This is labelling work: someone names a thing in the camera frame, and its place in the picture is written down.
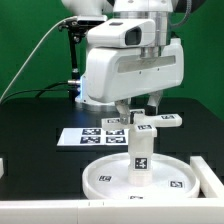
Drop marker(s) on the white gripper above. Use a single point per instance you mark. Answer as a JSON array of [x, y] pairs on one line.
[[117, 74]]

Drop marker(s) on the white cross-shaped table base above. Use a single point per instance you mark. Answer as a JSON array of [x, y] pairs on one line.
[[140, 119]]

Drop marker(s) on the white round table top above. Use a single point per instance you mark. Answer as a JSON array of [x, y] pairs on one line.
[[107, 178]]

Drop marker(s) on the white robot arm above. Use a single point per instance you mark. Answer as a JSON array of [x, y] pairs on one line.
[[157, 10]]

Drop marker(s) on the white marker sheet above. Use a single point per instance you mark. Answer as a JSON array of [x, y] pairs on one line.
[[92, 136]]

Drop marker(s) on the white L-shaped border fence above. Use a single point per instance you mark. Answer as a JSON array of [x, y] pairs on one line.
[[206, 210]]

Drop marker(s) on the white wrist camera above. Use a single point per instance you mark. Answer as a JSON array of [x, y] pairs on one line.
[[123, 33]]

